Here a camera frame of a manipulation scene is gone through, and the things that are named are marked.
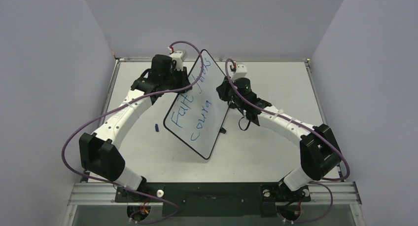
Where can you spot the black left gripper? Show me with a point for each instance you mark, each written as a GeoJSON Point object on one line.
{"type": "Point", "coordinates": [182, 75]}

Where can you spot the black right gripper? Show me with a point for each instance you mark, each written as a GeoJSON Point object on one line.
{"type": "Point", "coordinates": [224, 91]}

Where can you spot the black-framed whiteboard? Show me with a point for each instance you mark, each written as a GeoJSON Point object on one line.
{"type": "Point", "coordinates": [196, 117]}

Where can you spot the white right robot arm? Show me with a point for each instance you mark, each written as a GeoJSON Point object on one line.
{"type": "Point", "coordinates": [319, 152]}

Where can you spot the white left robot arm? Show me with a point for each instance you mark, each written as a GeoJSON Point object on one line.
{"type": "Point", "coordinates": [99, 151]}

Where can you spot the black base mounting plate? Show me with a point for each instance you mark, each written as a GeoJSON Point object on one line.
{"type": "Point", "coordinates": [226, 199]}

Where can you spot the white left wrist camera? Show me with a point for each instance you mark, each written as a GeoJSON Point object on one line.
{"type": "Point", "coordinates": [179, 56]}

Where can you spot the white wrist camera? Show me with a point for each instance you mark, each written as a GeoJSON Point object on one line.
{"type": "Point", "coordinates": [179, 56]}
{"type": "Point", "coordinates": [238, 71]}

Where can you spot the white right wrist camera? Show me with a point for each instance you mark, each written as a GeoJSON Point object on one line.
{"type": "Point", "coordinates": [238, 71]}

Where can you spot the aluminium front frame rail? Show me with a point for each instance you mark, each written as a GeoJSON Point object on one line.
{"type": "Point", "coordinates": [344, 193]}

